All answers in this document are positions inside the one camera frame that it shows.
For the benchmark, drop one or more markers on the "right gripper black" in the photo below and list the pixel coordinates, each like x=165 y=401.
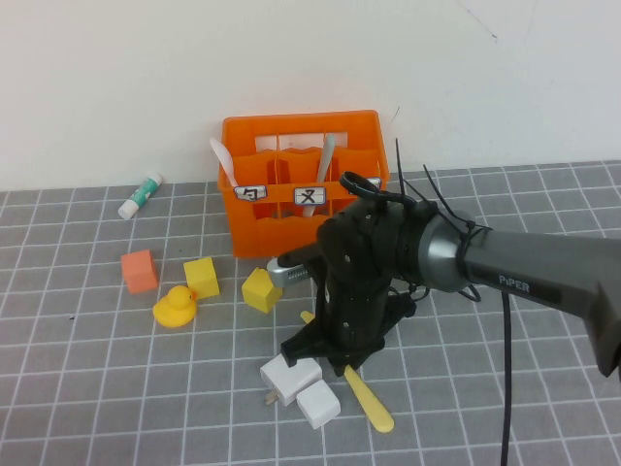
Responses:
x=359 y=272

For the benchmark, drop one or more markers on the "yellow plastic knife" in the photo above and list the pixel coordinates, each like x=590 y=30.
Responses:
x=373 y=412

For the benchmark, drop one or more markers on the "white green glue stick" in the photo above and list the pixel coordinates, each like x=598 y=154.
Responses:
x=138 y=198

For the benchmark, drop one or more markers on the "notched yellow foam cube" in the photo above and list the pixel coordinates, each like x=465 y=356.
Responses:
x=259 y=293

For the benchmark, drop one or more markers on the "paper label fork character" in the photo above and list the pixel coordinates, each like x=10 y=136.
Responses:
x=309 y=195

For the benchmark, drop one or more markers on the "grey grid table mat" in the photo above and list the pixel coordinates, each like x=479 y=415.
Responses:
x=461 y=388

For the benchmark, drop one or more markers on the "pink plastic spoon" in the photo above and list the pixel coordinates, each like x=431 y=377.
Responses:
x=222 y=157

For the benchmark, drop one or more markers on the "grey plastic fork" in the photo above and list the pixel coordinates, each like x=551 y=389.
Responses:
x=325 y=160

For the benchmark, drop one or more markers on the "white charger plug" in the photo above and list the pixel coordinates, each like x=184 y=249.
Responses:
x=290 y=381

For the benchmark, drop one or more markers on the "yellow rubber duck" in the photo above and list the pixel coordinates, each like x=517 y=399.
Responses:
x=172 y=313

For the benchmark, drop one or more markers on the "paper label spoon character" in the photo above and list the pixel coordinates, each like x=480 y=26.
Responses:
x=251 y=192

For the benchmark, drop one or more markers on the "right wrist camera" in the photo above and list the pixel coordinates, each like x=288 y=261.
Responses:
x=286 y=276

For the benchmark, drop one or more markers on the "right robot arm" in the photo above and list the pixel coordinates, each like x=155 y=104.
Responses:
x=533 y=272

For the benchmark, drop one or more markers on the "small white cube adapter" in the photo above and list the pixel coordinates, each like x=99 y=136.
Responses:
x=317 y=404

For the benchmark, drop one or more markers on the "black zip tie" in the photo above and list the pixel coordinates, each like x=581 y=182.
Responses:
x=446 y=209
x=401 y=170

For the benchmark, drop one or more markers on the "orange plastic cutlery holder crate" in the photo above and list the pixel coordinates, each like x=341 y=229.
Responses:
x=271 y=238

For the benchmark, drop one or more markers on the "orange foam cube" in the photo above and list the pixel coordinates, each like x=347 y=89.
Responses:
x=140 y=272

